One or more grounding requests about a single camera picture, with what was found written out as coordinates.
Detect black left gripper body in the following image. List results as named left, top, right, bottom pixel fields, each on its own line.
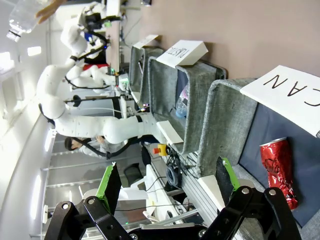
left=84, top=12, right=106, bottom=30

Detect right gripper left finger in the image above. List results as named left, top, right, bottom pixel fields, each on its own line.
left=43, top=161, right=135, bottom=240

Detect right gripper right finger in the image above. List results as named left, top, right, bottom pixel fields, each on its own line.
left=204, top=156, right=303, bottom=240

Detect crushed red cola can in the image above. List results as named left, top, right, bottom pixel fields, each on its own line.
left=259, top=136, right=300, bottom=211

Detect clear plastic bottle black ring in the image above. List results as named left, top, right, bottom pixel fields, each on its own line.
left=6, top=0, right=52, bottom=43

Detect grey fabric bottle basket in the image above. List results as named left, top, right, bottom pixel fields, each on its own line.
left=128, top=45, right=165, bottom=107

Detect grey fabric can basket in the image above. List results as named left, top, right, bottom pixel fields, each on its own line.
left=196, top=77, right=320, bottom=240

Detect grey fabric plastic basket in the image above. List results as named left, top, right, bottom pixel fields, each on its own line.
left=146, top=55, right=229, bottom=156

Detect white card reading CAN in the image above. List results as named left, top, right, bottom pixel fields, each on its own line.
left=239, top=64, right=320, bottom=139

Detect person's bare hand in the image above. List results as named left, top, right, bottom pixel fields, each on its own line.
left=35, top=0, right=68, bottom=25

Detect brown wooden panel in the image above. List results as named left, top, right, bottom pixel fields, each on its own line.
left=105, top=0, right=121, bottom=72

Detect white flat board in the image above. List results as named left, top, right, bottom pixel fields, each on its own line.
left=196, top=174, right=226, bottom=213
left=156, top=119, right=185, bottom=146

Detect red fabric item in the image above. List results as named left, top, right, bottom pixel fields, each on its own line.
left=82, top=62, right=110, bottom=72

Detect white card reading BOTTLE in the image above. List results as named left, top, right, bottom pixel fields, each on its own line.
left=131, top=34, right=160, bottom=50

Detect seated background person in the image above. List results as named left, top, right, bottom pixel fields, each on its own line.
left=64, top=134, right=115, bottom=159

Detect black tripod rod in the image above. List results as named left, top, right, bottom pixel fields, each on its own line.
left=64, top=95, right=122, bottom=104

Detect yellow emergency stop button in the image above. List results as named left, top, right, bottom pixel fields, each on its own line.
left=153, top=143, right=169, bottom=158

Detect white card reading PLASTIC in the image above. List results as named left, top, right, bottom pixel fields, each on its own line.
left=155, top=39, right=209, bottom=68

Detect pink crumpled plastic packaging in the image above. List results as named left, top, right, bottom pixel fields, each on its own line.
left=179, top=83, right=190, bottom=101

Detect blue label plastic bottle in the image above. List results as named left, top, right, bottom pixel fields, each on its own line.
left=174, top=96, right=189, bottom=119

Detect aluminium frame rail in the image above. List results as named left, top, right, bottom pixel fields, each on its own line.
left=172, top=152, right=227, bottom=222

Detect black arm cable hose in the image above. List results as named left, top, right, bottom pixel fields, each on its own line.
left=72, top=136, right=141, bottom=160

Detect coiled black cables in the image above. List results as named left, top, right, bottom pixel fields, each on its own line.
left=165, top=146, right=185, bottom=188

